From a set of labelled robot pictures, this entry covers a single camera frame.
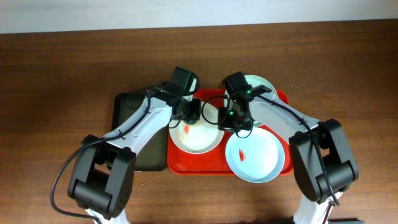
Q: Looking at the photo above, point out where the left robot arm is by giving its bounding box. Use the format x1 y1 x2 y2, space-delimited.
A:
68 67 201 223

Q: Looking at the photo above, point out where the light blue plate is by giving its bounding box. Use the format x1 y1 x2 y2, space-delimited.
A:
225 128 285 184

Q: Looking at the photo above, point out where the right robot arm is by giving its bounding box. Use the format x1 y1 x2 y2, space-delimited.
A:
218 72 359 224

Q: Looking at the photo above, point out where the black plastic tray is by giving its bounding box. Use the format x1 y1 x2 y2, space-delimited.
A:
111 93 168 172

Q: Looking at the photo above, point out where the pale green plate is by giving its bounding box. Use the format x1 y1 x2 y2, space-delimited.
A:
224 75 279 127

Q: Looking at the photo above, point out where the red plastic tray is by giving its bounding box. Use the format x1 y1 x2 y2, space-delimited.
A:
167 88 294 175

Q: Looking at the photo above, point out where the green yellow sponge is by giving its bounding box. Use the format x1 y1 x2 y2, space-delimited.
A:
187 120 201 126

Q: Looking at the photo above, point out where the white plate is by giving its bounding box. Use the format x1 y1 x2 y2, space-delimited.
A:
169 103 224 154

